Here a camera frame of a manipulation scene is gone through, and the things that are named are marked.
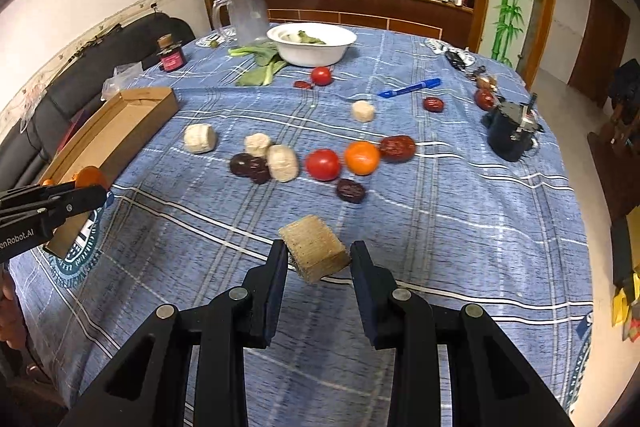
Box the brown wooden door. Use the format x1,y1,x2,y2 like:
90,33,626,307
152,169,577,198
567,0,632,95

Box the green leaves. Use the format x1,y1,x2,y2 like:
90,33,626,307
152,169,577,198
285,30,328,46

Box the black sofa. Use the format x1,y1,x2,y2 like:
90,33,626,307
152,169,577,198
0,14,196,188

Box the yellow and black items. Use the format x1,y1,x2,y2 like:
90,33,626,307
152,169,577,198
610,212,640,343

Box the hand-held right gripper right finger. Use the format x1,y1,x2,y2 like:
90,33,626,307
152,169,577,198
350,241,576,427

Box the blue plaid tablecloth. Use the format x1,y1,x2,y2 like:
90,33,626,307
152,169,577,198
10,24,596,427

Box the green bok choy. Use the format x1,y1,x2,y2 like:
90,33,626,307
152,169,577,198
228,43,279,60
235,57,288,88

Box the brown cardboard box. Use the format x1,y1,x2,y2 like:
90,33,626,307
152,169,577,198
39,87,180,259

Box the dark purple plum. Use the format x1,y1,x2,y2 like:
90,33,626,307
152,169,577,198
248,159,272,184
229,153,258,176
336,178,367,204

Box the white bowl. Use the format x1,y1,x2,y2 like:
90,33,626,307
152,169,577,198
266,22,357,68

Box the dark jar with red label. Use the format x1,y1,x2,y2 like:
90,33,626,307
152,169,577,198
157,34,186,72

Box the tan rectangular fibrous block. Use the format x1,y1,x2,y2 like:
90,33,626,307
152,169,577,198
278,214,352,284

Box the small clear plastic bag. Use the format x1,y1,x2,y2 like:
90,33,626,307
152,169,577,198
101,63,143,100

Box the large red date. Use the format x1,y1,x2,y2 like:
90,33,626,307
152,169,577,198
378,135,417,164

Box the clear glass pitcher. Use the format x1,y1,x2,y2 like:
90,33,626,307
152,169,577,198
211,0,270,46

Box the blue marker pen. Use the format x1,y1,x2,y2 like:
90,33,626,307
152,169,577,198
377,78,442,99

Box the white cylindrical chunk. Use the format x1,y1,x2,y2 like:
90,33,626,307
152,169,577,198
351,100,376,123
183,124,217,154
244,133,272,158
266,144,300,182

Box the dark wooden furniture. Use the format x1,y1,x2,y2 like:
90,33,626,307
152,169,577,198
587,59,640,218

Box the person's left hand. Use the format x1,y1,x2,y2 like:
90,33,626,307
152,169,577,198
0,279,21,350

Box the large red tomato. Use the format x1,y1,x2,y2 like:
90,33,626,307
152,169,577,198
305,149,342,181

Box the orange mandarin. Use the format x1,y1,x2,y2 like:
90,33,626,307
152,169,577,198
72,166,109,190
344,141,381,175

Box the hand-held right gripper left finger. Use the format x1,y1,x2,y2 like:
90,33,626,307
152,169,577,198
60,238,290,427

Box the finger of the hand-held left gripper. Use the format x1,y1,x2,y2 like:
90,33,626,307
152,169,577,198
0,183,109,231

